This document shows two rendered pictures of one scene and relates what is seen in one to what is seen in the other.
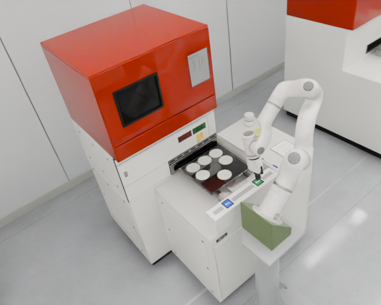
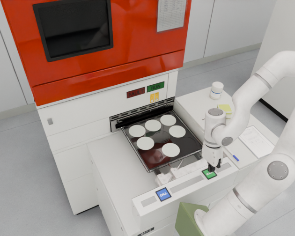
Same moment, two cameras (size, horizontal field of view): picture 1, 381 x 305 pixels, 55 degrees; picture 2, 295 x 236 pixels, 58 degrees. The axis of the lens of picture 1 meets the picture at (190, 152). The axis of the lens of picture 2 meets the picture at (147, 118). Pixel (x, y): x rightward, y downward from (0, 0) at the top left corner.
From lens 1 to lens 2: 1.04 m
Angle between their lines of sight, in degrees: 5
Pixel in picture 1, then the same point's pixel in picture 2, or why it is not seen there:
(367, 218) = not seen: outside the picture
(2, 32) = not seen: outside the picture
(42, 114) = (6, 33)
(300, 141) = (290, 143)
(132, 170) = (59, 118)
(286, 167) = (261, 180)
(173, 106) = (127, 50)
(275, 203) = (228, 222)
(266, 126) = (244, 109)
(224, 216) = (153, 212)
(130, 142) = (56, 84)
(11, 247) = not seen: outside the picture
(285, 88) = (288, 61)
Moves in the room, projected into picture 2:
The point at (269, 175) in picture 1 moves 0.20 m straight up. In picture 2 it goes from (225, 167) to (235, 141)
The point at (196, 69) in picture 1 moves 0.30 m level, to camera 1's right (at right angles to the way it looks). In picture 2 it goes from (167, 8) to (233, 11)
